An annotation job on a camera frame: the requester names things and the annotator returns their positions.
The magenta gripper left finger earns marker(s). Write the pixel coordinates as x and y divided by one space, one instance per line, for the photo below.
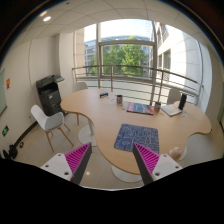
70 166

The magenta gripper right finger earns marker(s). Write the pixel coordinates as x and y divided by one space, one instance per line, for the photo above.
153 166

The blue patterned mouse pad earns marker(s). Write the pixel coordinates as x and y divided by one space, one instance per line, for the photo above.
130 134

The white chair with wooden legs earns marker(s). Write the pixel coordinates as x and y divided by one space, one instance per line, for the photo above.
49 123

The wooden curved table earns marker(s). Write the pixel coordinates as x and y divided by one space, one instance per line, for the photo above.
107 117

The colourful book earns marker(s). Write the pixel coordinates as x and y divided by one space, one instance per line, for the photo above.
140 108

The patterned cup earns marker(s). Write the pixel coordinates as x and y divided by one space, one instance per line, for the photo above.
157 106

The white notebook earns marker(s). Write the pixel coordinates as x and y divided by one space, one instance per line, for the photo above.
171 109

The dark mug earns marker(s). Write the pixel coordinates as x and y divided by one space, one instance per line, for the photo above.
119 99

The white chair right back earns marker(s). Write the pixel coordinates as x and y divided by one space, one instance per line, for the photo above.
173 96

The small dark box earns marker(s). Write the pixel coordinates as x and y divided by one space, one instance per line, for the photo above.
103 94

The black bottle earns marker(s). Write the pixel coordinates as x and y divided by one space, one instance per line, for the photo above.
182 101

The white chair behind table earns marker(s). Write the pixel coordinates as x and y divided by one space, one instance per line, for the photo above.
79 86

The black office printer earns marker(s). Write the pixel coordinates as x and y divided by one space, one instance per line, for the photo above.
49 94

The green exit sign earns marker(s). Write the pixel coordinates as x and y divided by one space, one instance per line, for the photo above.
5 130

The metal balcony railing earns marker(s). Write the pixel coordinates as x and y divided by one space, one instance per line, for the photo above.
142 84

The green wall board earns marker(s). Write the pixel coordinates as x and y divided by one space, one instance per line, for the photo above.
3 104

